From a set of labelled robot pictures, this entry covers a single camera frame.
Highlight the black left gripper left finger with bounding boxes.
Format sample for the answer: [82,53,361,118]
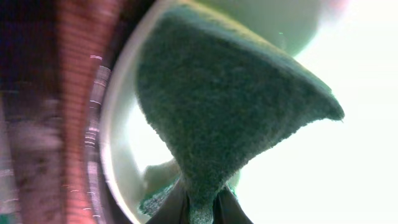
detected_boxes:
[146,180,190,224]

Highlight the round black serving tray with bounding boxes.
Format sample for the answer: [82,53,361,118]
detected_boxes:
[83,0,154,224]

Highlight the green scouring sponge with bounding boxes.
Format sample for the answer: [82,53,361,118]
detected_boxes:
[135,1,345,223]

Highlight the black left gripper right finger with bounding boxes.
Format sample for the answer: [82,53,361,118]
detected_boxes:
[213,186,253,224]

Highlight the large mint green plate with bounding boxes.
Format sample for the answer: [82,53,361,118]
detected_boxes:
[98,0,397,223]

